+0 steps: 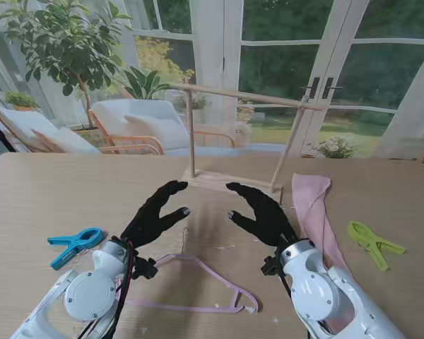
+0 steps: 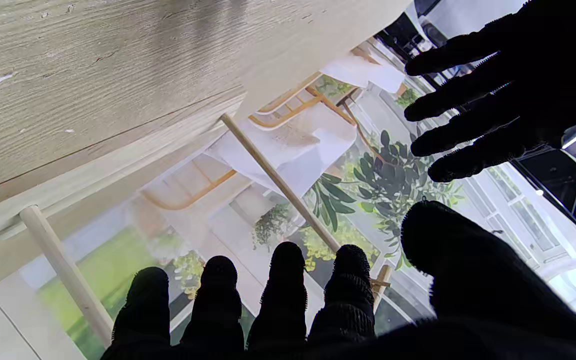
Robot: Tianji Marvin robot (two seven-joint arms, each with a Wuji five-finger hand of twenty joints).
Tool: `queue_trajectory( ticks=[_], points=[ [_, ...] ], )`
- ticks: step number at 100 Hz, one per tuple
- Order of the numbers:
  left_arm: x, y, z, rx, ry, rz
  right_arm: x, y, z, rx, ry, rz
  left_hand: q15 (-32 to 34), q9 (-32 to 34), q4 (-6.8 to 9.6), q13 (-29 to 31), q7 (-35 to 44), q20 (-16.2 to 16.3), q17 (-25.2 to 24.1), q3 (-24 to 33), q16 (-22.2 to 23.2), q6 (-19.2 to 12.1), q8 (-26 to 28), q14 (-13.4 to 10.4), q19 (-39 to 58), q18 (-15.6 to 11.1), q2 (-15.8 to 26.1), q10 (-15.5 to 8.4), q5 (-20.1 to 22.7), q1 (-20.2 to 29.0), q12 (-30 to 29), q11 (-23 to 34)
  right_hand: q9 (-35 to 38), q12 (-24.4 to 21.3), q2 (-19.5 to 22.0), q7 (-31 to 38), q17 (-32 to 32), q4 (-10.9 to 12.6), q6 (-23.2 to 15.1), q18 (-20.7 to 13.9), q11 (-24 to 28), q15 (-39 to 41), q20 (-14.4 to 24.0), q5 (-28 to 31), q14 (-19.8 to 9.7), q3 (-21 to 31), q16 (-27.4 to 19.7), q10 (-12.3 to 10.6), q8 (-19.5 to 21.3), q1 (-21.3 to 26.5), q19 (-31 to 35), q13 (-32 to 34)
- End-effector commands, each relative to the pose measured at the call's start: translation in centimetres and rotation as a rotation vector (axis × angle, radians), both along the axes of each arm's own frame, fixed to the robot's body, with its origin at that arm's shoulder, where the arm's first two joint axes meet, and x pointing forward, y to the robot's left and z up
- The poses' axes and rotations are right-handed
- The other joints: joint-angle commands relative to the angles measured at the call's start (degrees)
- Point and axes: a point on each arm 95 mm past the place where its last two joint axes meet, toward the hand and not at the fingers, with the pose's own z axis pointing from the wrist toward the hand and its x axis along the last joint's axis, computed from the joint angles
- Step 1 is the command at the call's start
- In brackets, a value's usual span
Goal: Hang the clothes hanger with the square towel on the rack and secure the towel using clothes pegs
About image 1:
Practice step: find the pink clothes hanger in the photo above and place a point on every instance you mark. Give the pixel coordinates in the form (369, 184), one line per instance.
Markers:
(212, 309)

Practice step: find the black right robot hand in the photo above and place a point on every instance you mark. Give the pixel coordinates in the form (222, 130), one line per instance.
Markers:
(268, 222)

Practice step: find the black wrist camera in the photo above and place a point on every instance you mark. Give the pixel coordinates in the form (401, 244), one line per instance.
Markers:
(270, 267)
(145, 268)

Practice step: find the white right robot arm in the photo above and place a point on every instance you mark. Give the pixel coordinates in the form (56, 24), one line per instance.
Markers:
(314, 293)

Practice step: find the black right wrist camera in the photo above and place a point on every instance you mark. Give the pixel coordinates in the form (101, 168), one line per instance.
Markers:
(270, 267)

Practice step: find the white paper scrap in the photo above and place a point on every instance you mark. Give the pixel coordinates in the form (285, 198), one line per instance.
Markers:
(249, 310)

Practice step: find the wooden drying rack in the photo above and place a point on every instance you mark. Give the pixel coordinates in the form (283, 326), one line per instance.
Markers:
(215, 183)

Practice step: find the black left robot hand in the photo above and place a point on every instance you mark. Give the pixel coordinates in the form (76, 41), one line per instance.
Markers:
(152, 219)

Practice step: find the green clothes peg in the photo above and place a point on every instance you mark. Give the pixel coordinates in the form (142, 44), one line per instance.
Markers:
(371, 243)

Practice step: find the blue clothes peg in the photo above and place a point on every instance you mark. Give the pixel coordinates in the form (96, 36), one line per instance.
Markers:
(81, 240)

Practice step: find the printed garden room backdrop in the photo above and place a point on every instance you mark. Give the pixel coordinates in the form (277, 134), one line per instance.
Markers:
(286, 63)

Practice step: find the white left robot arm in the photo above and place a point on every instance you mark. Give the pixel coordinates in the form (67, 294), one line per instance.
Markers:
(88, 289)

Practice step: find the pink square towel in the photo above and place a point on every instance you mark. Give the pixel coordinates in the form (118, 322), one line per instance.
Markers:
(309, 197)

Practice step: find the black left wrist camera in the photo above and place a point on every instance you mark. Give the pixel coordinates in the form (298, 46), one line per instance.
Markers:
(145, 268)

